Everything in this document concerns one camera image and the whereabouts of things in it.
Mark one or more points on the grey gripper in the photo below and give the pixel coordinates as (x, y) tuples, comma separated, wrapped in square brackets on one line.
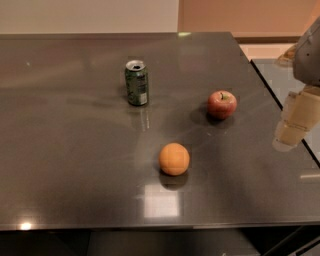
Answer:
[(308, 61)]

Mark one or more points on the red apple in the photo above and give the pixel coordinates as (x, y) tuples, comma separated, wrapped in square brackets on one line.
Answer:
[(221, 104)]

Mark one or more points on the orange fruit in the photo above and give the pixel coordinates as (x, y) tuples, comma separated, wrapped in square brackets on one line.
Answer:
[(174, 159)]

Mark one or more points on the green soda can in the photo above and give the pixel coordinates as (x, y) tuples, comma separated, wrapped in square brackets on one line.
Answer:
[(136, 78)]

